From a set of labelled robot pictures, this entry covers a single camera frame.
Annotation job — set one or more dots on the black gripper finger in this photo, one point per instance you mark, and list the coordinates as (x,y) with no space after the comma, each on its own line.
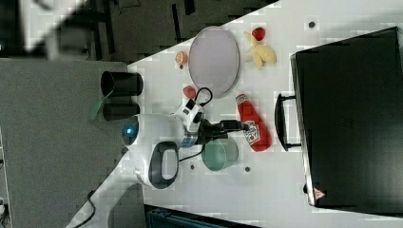
(233,125)

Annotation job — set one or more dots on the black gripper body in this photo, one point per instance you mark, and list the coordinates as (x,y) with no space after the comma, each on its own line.
(209,132)

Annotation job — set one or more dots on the red ketchup bottle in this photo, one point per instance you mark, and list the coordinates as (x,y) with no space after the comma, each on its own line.
(257,134)

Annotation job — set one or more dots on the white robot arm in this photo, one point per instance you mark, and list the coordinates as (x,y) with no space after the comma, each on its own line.
(148,136)

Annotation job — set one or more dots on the grey oval plate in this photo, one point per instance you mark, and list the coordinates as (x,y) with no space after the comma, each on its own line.
(214,60)

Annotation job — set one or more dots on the toy strawberry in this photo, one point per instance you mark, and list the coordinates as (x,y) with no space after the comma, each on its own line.
(189,92)

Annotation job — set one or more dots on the toy orange half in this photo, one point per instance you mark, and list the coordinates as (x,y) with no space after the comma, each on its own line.
(181,58)

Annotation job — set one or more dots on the black cylindrical holder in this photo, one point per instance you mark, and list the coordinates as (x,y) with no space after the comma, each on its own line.
(112,112)
(120,84)

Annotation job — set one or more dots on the small red toy fruit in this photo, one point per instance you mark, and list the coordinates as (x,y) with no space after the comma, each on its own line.
(259,33)

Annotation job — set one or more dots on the green slotted spatula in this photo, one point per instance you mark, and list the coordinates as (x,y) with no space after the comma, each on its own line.
(97,106)

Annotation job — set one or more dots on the silver toaster oven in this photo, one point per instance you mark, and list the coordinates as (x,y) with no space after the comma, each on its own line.
(348,96)

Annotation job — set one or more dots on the green cup with handle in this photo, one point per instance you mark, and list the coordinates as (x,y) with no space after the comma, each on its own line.
(220,154)

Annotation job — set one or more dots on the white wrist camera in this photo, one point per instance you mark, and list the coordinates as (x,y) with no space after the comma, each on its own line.
(191,114)

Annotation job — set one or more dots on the blue metal frame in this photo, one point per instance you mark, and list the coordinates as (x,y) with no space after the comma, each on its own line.
(164,218)

